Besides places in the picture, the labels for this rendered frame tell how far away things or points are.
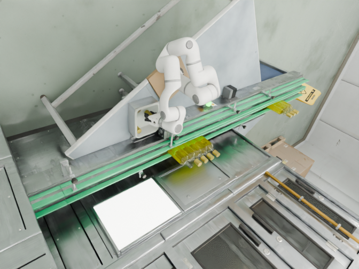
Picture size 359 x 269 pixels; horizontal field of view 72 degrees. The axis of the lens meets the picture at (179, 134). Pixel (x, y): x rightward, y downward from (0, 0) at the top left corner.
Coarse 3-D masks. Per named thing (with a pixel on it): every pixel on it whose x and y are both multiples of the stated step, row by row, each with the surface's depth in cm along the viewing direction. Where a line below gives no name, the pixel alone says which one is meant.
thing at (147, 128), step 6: (156, 102) 151; (138, 108) 144; (144, 108) 156; (150, 108) 160; (156, 108) 155; (138, 114) 156; (138, 120) 159; (144, 120) 162; (138, 126) 162; (144, 126) 165; (150, 126) 166; (156, 126) 163; (144, 132) 160; (150, 132) 162
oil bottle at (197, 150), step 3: (189, 141) 173; (186, 144) 171; (189, 144) 171; (192, 144) 171; (189, 147) 169; (192, 147) 168; (195, 147) 169; (198, 147) 169; (192, 150) 167; (195, 150) 167; (198, 150) 167; (195, 153) 166; (198, 153) 166; (195, 156) 167
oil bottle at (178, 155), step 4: (172, 148) 166; (176, 148) 166; (168, 152) 170; (172, 152) 166; (176, 152) 163; (180, 152) 164; (176, 156) 163; (180, 156) 161; (184, 156) 161; (176, 160) 165; (180, 160) 161; (184, 160) 159; (188, 160) 162; (184, 164) 162
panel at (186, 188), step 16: (208, 160) 183; (160, 176) 166; (176, 176) 167; (192, 176) 169; (208, 176) 170; (224, 176) 172; (176, 192) 156; (192, 192) 158; (208, 192) 158; (192, 208) 150; (160, 224) 137; (112, 240) 127
